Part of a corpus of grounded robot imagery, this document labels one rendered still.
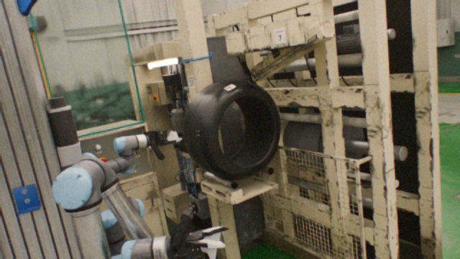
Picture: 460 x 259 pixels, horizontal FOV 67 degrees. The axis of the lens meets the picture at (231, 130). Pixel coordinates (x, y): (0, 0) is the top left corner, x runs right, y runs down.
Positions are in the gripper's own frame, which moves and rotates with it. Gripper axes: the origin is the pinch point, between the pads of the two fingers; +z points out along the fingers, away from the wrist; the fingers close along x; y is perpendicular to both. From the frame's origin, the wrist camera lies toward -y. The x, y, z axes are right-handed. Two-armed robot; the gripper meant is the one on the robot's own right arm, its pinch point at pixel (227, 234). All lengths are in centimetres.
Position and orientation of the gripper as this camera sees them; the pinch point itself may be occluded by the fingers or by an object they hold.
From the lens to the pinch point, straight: 119.0
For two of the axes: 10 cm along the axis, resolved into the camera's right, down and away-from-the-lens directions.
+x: -0.5, 0.7, -10.0
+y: 1.4, 9.9, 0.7
